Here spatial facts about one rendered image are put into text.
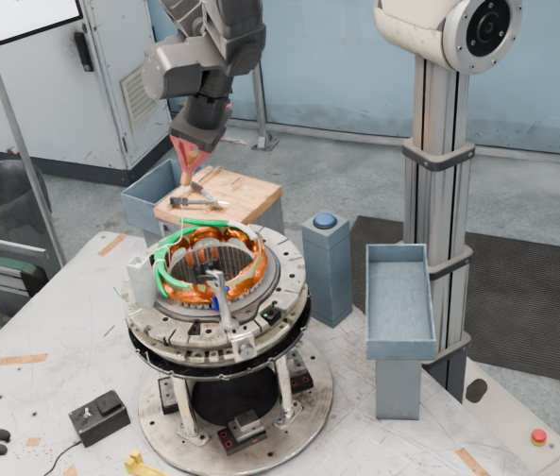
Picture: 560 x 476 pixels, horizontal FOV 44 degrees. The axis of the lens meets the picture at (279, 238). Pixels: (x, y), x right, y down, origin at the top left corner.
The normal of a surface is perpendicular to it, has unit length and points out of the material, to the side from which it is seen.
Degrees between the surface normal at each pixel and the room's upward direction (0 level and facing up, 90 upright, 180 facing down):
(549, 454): 0
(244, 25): 124
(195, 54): 35
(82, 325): 0
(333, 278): 90
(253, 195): 0
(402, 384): 90
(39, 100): 90
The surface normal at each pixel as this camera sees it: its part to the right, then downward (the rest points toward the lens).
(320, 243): -0.67, 0.49
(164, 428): -0.09, -0.80
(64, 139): -0.38, 0.58
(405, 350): -0.11, 0.60
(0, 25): 0.63, 0.30
